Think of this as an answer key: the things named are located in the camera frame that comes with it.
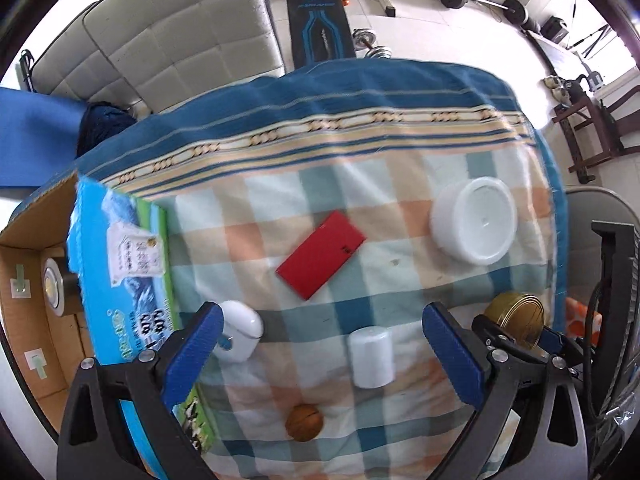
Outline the small brown ball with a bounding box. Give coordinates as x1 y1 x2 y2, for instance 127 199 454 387
285 404 324 442

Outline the black weight bench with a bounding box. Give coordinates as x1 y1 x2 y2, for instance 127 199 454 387
285 0 357 68

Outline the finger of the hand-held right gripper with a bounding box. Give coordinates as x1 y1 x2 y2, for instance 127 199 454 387
471 316 521 357
539 325 585 382

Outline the white round jar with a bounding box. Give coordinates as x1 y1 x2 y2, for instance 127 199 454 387
430 176 518 265

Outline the grey padded chair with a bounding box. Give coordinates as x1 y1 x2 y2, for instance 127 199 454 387
30 0 101 96
82 0 286 111

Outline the silver round tin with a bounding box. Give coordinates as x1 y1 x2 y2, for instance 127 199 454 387
41 257 81 317

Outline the red box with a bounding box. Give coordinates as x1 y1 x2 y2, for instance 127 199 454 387
276 211 367 302

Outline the plaid blue orange cloth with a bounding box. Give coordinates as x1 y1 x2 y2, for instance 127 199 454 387
75 57 568 480

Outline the grey padded chair left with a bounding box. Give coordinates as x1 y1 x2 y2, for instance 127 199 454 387
30 0 101 96

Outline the dark wooden chair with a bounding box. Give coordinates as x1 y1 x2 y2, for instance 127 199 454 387
552 92 640 183

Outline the treadmill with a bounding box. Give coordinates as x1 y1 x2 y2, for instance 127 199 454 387
525 10 613 93

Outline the chrome dumbbell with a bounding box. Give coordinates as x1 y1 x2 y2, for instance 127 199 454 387
352 29 393 60

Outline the gold round tin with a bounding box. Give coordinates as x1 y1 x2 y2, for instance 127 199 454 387
484 291 545 351

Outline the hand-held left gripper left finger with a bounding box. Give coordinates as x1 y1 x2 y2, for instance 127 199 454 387
57 301 226 480

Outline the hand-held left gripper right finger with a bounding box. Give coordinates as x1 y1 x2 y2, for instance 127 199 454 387
421 301 588 480

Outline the grey padded chair right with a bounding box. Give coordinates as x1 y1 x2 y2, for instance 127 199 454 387
82 0 286 111

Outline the black panel frame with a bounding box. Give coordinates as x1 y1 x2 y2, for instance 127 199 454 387
591 220 640 411

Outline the dark blue bag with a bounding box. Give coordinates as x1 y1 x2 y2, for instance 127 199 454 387
77 102 136 158

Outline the small white bottle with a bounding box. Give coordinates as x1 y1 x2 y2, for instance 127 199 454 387
348 326 396 389

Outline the white earbuds case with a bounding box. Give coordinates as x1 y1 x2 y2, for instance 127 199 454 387
212 300 264 363

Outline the small black appliance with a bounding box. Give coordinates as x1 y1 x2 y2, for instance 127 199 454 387
542 16 569 42

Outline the cardboard box with blue print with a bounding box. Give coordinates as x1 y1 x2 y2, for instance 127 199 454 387
0 175 221 480

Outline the blue foam mat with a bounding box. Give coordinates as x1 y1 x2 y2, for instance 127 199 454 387
0 86 93 191

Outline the orange patterned cloth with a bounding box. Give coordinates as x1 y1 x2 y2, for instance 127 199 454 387
566 297 587 338

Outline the black strap handle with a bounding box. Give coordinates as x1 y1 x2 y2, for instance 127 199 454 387
19 50 37 94

